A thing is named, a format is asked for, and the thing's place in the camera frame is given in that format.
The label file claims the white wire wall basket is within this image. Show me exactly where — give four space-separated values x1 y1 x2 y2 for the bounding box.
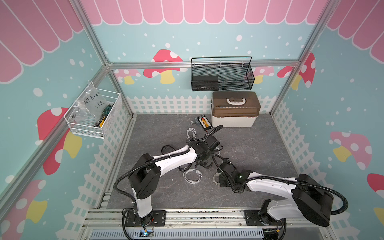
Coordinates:
64 83 122 139

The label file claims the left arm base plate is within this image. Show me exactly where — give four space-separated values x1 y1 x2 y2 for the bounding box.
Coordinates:
124 209 167 227

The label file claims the green circuit board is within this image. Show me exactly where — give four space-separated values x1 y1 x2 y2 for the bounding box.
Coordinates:
139 230 154 238

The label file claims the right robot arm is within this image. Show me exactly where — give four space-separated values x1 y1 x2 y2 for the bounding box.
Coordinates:
214 159 349 227

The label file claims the brown lidded storage box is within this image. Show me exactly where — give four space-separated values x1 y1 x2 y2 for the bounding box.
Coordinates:
211 91 261 128

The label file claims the black orange battery pack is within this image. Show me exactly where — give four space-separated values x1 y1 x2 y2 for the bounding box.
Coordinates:
197 115 213 131

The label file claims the clear plastic labelled bag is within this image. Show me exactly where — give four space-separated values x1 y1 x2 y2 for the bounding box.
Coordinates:
73 84 109 120

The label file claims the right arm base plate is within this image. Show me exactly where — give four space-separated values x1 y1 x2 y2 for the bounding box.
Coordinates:
244 210 284 227

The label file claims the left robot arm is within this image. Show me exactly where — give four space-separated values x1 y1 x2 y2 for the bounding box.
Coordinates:
113 136 220 219

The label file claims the black box in basket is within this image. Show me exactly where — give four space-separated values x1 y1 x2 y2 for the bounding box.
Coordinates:
191 76 219 92

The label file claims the black mesh wall basket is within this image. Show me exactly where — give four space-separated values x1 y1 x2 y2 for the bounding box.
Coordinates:
191 56 255 91

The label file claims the green yellow tool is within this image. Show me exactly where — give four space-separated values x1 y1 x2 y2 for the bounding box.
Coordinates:
94 105 113 128

